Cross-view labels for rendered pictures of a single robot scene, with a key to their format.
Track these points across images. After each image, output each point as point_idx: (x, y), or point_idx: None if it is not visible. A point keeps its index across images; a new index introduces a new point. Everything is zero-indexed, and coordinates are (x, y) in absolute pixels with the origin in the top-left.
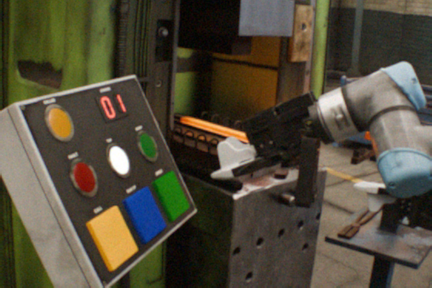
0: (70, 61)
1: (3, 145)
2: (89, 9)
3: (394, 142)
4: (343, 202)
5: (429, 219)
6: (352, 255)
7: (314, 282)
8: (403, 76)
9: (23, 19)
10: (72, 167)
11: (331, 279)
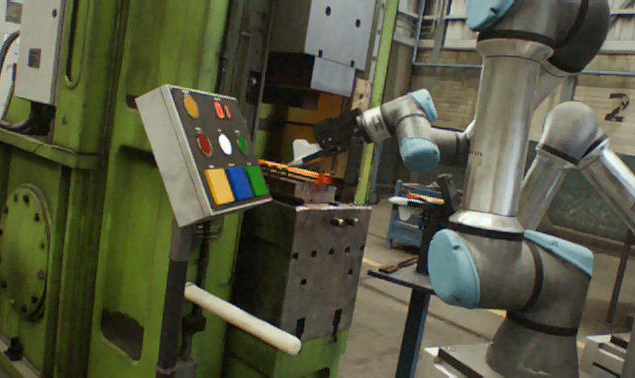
0: None
1: (152, 112)
2: (201, 51)
3: (411, 133)
4: (390, 291)
5: (446, 227)
6: (395, 331)
7: (358, 348)
8: (421, 96)
9: (135, 61)
10: (197, 134)
11: (374, 347)
